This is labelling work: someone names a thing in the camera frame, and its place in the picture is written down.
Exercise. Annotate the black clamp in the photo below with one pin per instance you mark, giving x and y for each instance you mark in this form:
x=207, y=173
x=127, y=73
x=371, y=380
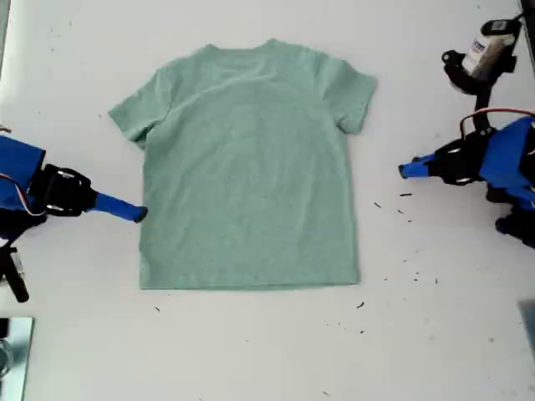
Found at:
x=3, y=328

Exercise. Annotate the green t-shirt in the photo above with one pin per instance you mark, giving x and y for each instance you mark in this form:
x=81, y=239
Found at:
x=251, y=167

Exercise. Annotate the steel base plate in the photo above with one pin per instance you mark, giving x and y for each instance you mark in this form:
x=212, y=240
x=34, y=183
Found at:
x=23, y=359

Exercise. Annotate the black camera stalk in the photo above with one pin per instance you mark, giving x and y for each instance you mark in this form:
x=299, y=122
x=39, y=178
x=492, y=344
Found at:
x=484, y=104

